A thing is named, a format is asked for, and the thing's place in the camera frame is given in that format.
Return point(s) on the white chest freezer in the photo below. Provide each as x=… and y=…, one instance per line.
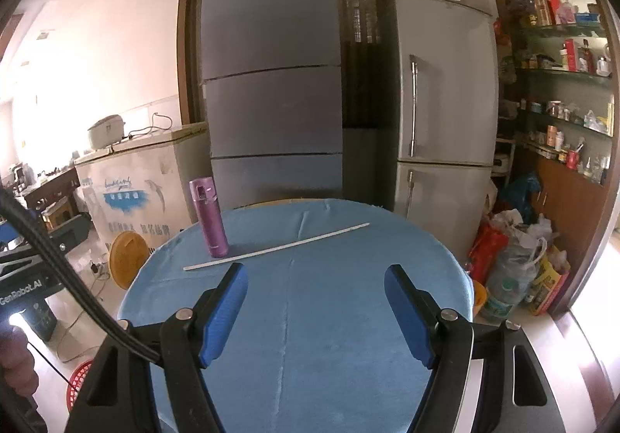
x=142, y=184

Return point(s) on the red mesh trash basket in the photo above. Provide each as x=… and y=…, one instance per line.
x=75, y=384

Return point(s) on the wooden shelf cabinet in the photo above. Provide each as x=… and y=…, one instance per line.
x=559, y=64

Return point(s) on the dark wooden table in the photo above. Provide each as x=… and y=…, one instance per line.
x=53, y=199

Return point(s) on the person left hand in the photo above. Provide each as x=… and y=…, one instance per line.
x=17, y=362

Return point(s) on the grey three-door refrigerator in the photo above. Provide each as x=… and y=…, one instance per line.
x=271, y=77

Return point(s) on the long white stick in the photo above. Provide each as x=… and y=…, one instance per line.
x=270, y=250

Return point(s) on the white rice cooker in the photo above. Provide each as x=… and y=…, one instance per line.
x=106, y=131

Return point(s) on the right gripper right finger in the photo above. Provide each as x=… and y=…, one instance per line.
x=514, y=393

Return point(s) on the silver two-door refrigerator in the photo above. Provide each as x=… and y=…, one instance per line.
x=446, y=95

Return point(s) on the bags pile on floor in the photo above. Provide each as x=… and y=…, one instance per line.
x=514, y=260

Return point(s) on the purple thermos bottle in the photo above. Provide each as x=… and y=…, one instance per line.
x=207, y=207

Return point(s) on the blue tablecloth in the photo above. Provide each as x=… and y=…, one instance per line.
x=316, y=346

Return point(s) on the yellow floor fan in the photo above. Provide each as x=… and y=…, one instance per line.
x=128, y=253

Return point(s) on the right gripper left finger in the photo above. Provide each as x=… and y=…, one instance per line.
x=117, y=394

